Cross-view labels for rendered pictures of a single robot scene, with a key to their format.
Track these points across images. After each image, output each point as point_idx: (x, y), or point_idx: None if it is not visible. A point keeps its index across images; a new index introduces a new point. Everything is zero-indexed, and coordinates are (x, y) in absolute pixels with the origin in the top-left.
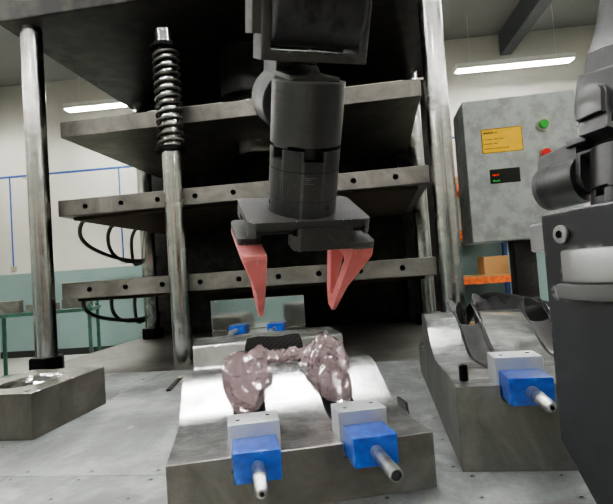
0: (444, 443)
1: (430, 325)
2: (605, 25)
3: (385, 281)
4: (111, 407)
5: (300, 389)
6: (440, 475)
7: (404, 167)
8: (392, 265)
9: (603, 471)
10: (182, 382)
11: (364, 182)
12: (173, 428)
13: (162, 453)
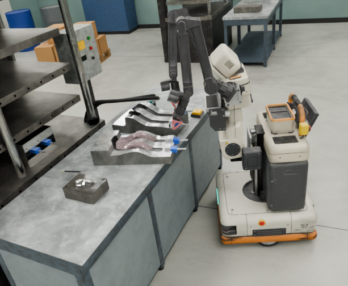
0: None
1: (135, 119)
2: (171, 61)
3: None
4: None
5: (150, 142)
6: None
7: (65, 65)
8: (70, 102)
9: (214, 126)
10: (70, 170)
11: (55, 75)
12: (122, 167)
13: (138, 167)
